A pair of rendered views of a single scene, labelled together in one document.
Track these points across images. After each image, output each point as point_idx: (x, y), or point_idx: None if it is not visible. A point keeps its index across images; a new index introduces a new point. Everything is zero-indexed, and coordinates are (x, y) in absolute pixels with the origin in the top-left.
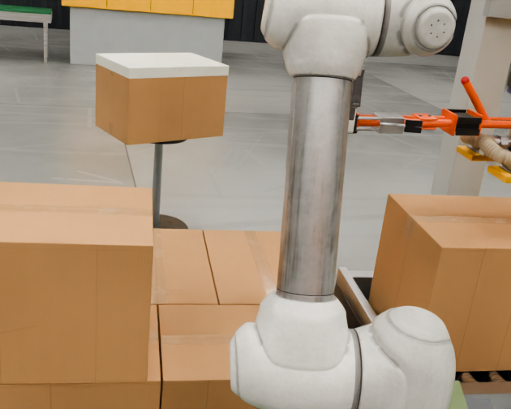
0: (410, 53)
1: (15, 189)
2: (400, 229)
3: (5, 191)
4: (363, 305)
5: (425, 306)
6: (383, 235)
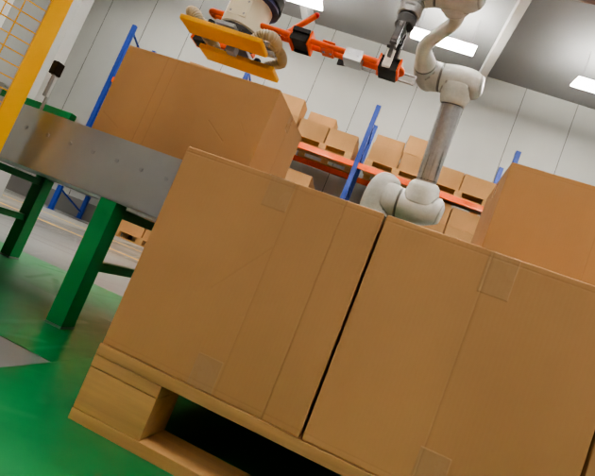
0: (428, 90)
1: None
2: (282, 125)
3: None
4: None
5: (283, 178)
6: (266, 130)
